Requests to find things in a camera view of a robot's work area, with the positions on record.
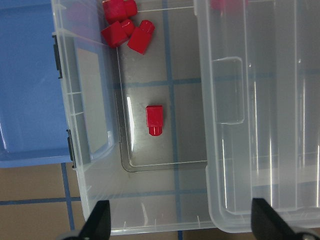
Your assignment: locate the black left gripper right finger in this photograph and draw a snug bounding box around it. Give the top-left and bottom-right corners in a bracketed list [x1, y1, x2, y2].
[251, 198, 307, 240]

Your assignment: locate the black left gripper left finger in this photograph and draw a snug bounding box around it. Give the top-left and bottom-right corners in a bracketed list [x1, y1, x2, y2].
[77, 200, 111, 240]

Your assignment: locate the red block single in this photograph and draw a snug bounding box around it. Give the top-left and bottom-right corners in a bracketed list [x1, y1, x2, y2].
[145, 105, 164, 137]

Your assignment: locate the clear plastic box lid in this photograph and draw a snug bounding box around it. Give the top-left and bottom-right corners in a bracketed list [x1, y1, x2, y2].
[194, 0, 320, 233]

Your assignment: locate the clear plastic storage box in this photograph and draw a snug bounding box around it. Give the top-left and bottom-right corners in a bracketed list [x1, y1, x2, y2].
[51, 0, 218, 235]

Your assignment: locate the blue plastic tray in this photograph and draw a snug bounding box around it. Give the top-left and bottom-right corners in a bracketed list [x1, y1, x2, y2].
[0, 0, 71, 168]

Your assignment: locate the red block in pile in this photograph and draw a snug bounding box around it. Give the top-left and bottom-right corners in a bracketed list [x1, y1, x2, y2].
[102, 0, 138, 24]
[101, 19, 136, 49]
[127, 20, 155, 55]

